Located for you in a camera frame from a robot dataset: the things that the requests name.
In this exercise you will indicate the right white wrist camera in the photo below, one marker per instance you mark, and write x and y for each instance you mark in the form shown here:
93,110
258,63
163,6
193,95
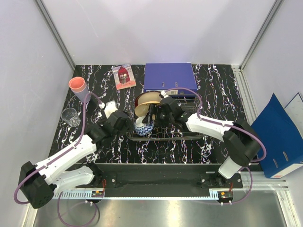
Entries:
163,95

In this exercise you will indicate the blue ring binder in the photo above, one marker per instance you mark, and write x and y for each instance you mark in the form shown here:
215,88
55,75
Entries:
163,76

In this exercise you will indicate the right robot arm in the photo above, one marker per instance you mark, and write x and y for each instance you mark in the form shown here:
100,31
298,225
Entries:
240,139

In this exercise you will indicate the clear glass tumbler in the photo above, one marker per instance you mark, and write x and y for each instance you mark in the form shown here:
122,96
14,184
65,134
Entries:
70,116

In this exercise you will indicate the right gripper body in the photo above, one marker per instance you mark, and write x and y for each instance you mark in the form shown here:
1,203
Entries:
161,119

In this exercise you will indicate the blue white patterned bowl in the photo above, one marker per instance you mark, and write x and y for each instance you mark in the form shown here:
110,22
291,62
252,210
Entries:
143,129

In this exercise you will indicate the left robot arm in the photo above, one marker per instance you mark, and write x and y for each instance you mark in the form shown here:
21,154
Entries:
40,182

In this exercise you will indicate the red rimmed cream plate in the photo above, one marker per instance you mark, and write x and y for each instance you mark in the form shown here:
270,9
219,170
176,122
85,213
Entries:
148,96

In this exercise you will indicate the black wire dish rack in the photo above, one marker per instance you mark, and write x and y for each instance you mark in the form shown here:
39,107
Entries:
169,132

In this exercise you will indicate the blue folder outside cell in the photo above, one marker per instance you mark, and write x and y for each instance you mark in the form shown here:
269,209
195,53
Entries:
281,138

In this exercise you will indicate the red illustrated booklet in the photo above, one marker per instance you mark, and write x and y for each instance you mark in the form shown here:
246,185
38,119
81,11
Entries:
123,76

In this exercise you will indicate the white cable duct rail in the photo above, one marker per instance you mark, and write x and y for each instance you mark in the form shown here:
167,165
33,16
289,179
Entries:
81,194

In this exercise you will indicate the lavender plastic cup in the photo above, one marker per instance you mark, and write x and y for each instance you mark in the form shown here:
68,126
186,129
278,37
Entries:
81,96

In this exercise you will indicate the cream floral plate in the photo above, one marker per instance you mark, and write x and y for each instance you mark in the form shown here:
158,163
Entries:
142,109

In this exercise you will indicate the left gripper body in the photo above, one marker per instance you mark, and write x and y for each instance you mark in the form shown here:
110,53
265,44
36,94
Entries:
127,128

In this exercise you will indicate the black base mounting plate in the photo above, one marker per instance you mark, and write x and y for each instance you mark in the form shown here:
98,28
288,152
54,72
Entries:
155,181

